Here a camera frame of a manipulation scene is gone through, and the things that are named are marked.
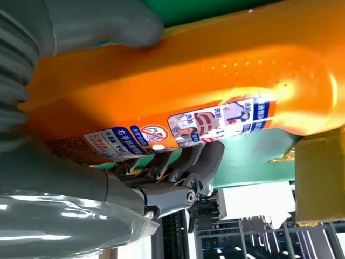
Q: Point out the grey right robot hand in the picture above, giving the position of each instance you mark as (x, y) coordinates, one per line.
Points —
(53, 221)

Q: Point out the yellow film wrapped flat box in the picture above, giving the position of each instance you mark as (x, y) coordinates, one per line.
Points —
(320, 178)

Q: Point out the green mat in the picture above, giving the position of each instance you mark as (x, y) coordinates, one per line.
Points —
(242, 161)

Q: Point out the dark metal rack frame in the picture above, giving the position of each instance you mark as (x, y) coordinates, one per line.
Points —
(242, 237)

